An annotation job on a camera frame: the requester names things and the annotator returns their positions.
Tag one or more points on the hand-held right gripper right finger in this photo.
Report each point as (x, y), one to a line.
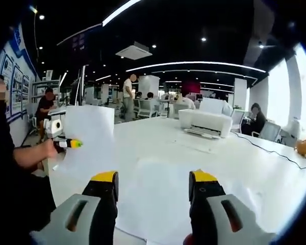
(219, 219)

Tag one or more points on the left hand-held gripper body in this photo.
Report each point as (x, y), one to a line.
(51, 127)

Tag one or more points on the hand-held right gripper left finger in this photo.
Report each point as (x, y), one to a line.
(71, 219)

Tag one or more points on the white paper sheet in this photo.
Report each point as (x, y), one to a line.
(91, 122)

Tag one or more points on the white printing paper sheets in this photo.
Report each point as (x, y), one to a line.
(163, 194)

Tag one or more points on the person's left hand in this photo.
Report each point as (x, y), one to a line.
(48, 151)

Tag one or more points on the person's right hand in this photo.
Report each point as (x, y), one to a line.
(188, 240)

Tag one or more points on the grey metal shelf rack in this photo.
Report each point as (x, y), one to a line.
(40, 88)

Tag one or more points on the dark computer monitor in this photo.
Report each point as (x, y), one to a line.
(75, 93)

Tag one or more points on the white tube lamp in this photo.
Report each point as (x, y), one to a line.
(63, 79)

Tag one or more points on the small white framed sign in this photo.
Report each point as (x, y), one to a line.
(49, 74)

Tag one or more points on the white table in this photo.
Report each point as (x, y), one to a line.
(153, 137)

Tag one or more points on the white mesh office chair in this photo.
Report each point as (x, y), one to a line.
(237, 120)
(145, 108)
(270, 131)

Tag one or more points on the hanging dark display screen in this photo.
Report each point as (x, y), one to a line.
(78, 41)

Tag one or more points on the white printer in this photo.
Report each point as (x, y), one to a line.
(206, 122)

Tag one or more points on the white ceiling air conditioner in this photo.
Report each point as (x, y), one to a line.
(133, 51)

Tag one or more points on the wide ceiling light strip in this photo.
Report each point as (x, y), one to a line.
(122, 10)

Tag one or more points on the long curved ceiling light strip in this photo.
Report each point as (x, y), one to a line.
(193, 63)

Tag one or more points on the group of ceiling spotlights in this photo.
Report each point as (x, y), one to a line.
(203, 39)

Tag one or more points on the blue white wall display board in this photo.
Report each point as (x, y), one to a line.
(16, 84)

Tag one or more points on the red wall screen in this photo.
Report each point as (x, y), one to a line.
(191, 86)

